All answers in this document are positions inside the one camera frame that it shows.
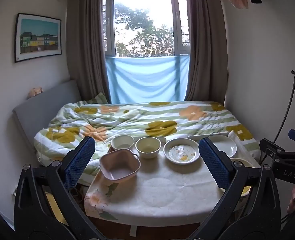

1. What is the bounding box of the plain white plate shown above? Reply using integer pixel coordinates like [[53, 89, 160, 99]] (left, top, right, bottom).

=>
[[209, 135, 237, 158]]

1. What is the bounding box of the cream duck print plate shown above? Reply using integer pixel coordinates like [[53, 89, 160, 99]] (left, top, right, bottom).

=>
[[163, 138, 200, 165]]

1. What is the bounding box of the pink square bowl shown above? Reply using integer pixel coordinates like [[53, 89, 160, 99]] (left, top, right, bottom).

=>
[[99, 149, 141, 183]]

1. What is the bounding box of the white ribbed small bowl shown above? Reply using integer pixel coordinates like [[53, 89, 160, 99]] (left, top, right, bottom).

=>
[[111, 135, 135, 150]]

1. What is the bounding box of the cream floral bowl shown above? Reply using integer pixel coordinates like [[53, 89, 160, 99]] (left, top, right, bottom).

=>
[[135, 137, 162, 159]]

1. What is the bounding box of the yellow duck cartoon plate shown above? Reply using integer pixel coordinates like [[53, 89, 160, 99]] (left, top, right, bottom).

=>
[[231, 158, 254, 197]]

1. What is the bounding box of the right brown curtain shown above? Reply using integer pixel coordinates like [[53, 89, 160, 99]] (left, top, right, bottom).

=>
[[185, 0, 228, 103]]

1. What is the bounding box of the brown curtain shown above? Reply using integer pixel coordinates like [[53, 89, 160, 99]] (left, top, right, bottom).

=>
[[185, 0, 228, 103], [66, 0, 111, 102]]

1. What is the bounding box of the white floral tablecloth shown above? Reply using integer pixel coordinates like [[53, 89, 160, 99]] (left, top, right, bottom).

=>
[[84, 141, 224, 226]]

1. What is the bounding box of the grey headboard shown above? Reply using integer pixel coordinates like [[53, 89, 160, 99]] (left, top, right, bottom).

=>
[[13, 80, 81, 154]]

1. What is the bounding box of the floral striped duvet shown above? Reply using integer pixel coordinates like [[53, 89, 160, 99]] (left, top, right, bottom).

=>
[[34, 101, 260, 185]]

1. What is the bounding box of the small plush toy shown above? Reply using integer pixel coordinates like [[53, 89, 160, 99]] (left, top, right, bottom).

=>
[[28, 87, 43, 99]]

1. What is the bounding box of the blue hanging cloth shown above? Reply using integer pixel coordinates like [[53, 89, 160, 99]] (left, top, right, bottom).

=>
[[106, 55, 190, 104]]

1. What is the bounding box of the framed houses picture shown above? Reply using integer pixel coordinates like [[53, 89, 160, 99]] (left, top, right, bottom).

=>
[[14, 13, 62, 63]]

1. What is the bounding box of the left brown curtain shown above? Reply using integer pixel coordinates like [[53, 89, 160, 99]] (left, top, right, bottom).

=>
[[66, 0, 111, 102]]

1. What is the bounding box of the black cable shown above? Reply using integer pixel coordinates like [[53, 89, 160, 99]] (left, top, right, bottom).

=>
[[272, 70, 295, 143]]

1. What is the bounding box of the window frame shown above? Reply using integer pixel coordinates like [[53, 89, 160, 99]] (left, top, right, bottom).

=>
[[102, 0, 190, 58]]

